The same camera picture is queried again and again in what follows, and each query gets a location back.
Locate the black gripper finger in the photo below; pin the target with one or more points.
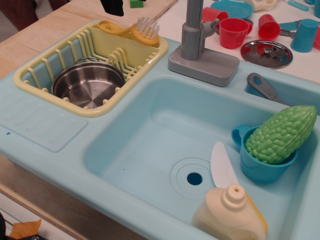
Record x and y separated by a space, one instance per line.
113 7

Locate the yellow dish brush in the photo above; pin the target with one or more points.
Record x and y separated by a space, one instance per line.
144 31

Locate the stainless steel pot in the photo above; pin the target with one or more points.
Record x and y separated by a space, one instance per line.
88 83

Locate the steel pot lid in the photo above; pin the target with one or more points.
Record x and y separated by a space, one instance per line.
266 53

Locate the green toy block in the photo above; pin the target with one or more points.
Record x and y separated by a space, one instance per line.
136 4

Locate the grey toy faucet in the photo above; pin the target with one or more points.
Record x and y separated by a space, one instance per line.
192 59

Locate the red cup behind faucet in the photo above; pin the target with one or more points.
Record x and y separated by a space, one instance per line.
210 14

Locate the blue plastic plate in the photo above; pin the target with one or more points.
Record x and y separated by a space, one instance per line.
235 8

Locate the red cup upside down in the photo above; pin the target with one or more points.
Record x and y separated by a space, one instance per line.
268 28

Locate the light blue toy sink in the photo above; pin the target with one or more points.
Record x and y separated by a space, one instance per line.
146 162

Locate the blue utensil on counter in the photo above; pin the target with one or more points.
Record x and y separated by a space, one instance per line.
290 26

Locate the blue cup upside down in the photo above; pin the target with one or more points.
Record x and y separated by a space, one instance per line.
305 35

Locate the white plastic knife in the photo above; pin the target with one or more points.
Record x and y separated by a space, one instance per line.
221 168

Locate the green bitter melon toy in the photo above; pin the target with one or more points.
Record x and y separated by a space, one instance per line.
279 136

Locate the blue plastic cup in sink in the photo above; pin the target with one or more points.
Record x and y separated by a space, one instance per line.
254 169

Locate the cream soap bottle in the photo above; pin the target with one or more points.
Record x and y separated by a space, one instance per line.
227 214

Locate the orange paper scrap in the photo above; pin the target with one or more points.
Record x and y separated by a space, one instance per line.
25 229

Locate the red cup with handle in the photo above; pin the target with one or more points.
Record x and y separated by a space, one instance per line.
233 31

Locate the grey plastic utensil handle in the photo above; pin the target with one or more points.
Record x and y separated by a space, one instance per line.
258 86

